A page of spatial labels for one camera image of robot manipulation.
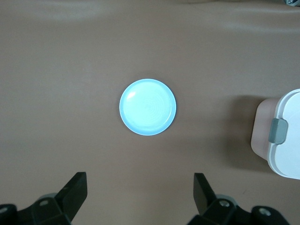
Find white lidded box grey clips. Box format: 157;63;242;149
250;88;300;180

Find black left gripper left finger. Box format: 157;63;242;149
0;172;89;225

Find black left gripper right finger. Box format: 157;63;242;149
188;172;288;225

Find light blue round plate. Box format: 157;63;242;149
119;78;177;136

